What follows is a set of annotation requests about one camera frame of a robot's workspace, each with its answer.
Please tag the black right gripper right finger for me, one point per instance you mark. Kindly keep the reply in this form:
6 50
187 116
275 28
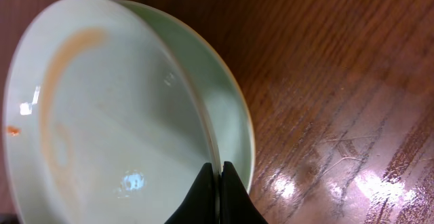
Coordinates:
236 206

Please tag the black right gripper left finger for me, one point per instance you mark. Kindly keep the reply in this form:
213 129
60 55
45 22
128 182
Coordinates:
199 205

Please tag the pale green plate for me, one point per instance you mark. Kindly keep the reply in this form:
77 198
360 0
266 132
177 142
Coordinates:
216 85

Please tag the light blue plate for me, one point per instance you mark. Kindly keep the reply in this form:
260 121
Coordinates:
102 124

